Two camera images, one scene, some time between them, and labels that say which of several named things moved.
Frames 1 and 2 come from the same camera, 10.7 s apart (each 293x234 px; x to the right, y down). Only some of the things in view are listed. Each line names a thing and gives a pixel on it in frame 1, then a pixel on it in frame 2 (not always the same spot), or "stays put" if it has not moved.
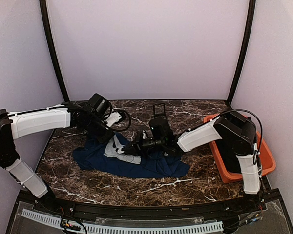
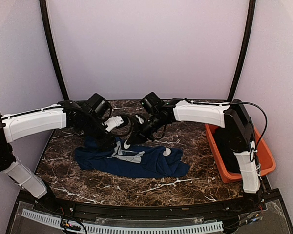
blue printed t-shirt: x=101 y=156 stays put
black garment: x=228 y=156 stays put
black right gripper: x=135 y=148 → x=139 y=135
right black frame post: x=247 y=36 stays put
